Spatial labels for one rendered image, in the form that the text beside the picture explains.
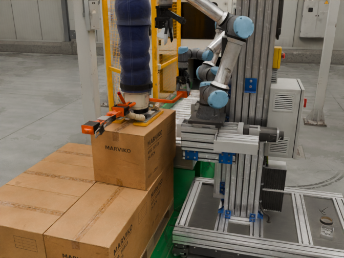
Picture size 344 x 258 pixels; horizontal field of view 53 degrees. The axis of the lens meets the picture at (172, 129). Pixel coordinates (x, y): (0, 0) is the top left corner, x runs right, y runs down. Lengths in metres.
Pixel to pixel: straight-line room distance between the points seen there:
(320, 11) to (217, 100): 9.41
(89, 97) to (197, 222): 1.97
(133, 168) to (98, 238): 0.57
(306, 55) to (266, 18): 9.25
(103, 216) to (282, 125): 1.26
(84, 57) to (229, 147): 2.21
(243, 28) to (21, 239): 1.71
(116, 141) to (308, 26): 9.48
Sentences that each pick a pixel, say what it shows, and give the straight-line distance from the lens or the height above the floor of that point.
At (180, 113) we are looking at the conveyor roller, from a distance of 3.98.
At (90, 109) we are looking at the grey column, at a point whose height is 0.61.
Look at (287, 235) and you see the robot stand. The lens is 2.62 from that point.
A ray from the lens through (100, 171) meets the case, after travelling 2.45.
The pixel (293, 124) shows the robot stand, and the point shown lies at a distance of 2.32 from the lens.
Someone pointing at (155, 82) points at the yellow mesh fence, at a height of 0.85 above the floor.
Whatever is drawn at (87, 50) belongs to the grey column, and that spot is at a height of 1.26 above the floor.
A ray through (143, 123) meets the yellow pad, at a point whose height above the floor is 0.96.
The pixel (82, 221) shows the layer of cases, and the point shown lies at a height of 0.54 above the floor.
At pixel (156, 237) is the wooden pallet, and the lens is 2.79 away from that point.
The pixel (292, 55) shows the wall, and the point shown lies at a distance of 11.42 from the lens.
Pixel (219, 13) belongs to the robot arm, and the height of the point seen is 1.67.
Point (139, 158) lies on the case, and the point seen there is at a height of 0.78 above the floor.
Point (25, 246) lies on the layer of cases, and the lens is 2.22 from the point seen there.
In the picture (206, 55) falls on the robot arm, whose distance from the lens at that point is 2.49.
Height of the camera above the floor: 1.73
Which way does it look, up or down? 20 degrees down
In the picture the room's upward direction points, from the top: straight up
